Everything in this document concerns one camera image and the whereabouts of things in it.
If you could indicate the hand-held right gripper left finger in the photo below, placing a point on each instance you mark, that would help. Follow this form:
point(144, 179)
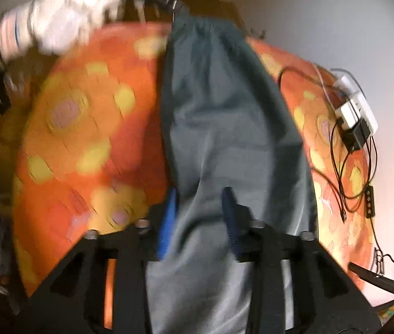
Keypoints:
point(167, 222)

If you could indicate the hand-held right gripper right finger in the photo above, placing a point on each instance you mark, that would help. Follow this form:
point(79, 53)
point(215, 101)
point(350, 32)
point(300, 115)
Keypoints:
point(230, 215)

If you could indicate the dark green pants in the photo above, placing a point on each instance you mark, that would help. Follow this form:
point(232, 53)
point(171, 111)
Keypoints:
point(224, 128)

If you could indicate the person's left hand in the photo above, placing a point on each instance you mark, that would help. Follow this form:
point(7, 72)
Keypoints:
point(68, 17)

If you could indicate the orange floral bed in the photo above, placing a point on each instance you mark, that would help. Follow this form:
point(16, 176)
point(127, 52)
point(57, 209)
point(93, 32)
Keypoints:
point(78, 128)

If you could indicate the black inline controller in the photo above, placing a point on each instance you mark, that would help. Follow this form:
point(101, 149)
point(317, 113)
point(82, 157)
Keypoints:
point(370, 201)

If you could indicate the black charger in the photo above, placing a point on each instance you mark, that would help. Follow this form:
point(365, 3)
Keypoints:
point(355, 135)

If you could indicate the white charger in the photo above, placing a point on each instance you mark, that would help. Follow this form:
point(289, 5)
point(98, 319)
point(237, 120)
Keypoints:
point(348, 113)

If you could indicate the small black tripod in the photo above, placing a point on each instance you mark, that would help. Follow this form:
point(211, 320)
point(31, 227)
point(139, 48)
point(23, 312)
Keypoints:
point(374, 278)

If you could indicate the white power strip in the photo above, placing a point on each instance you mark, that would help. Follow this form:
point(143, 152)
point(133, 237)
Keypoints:
point(365, 111)

